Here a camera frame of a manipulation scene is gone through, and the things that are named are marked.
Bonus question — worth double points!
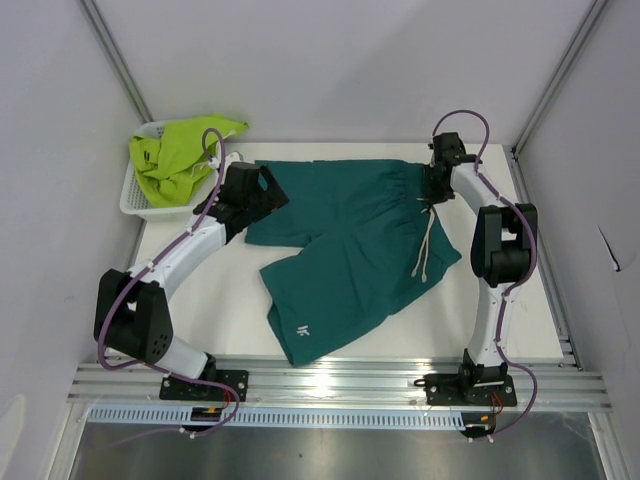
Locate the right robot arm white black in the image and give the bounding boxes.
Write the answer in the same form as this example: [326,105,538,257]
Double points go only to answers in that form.
[424,132,538,406]

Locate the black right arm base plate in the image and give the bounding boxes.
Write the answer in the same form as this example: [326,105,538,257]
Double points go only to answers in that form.
[413,373,517,407]

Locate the aluminium frame post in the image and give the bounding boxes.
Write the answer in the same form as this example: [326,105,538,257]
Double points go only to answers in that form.
[509,0,615,155]
[77,0,153,123]

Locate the slotted white cable duct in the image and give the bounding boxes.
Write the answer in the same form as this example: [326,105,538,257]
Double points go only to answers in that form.
[87,404,465,431]

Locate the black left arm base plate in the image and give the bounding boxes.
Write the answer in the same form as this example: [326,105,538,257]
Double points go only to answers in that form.
[159,360,249,402]

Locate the aluminium mounting rail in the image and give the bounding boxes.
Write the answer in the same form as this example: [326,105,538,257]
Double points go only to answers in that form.
[67,356,612,413]

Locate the right aluminium frame post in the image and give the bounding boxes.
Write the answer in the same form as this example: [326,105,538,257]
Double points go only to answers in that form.
[509,0,615,155]

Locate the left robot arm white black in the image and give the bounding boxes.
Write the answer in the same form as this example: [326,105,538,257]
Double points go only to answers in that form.
[94,162,289,400]

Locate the left aluminium frame post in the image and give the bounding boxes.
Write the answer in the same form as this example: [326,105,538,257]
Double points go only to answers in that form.
[77,0,153,123]

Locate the white plastic basket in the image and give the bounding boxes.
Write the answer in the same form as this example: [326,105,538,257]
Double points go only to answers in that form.
[118,119,226,221]

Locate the teal green shorts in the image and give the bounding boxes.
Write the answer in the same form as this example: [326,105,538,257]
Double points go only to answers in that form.
[245,159,461,367]

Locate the lime green shorts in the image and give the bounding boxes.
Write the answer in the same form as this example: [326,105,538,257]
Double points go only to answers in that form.
[128,115,249,208]

